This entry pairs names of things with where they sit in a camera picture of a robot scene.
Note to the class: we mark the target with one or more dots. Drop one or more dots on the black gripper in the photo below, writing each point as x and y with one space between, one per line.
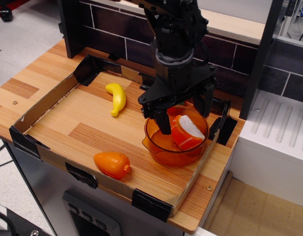
177 82

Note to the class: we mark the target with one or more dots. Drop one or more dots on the orange white toy sushi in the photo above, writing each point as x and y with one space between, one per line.
185 133

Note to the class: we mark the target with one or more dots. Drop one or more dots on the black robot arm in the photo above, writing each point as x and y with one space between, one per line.
178 27

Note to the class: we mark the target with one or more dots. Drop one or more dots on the cardboard fence with black tape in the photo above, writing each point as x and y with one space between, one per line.
71 124

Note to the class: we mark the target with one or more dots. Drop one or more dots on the transparent orange plastic pot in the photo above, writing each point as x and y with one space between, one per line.
165 150

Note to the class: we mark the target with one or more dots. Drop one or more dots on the red toy strawberry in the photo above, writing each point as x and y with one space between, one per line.
179 107

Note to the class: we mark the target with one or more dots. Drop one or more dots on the yellow toy banana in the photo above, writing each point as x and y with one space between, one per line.
119 97

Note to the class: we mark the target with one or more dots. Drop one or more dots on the orange toy carrot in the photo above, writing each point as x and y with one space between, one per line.
113 164

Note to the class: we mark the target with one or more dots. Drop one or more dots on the light wooden shelf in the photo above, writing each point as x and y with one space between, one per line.
219 24

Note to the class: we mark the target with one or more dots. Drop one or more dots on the white toy sink drainboard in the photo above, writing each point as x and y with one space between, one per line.
269 151

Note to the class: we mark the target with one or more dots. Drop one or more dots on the grey toy oven panel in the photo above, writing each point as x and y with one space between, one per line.
89 221

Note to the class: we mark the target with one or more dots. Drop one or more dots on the black caster wheel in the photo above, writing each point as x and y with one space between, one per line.
6 14

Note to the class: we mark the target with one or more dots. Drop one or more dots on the dark grey vertical post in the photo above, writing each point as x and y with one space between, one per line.
252 88

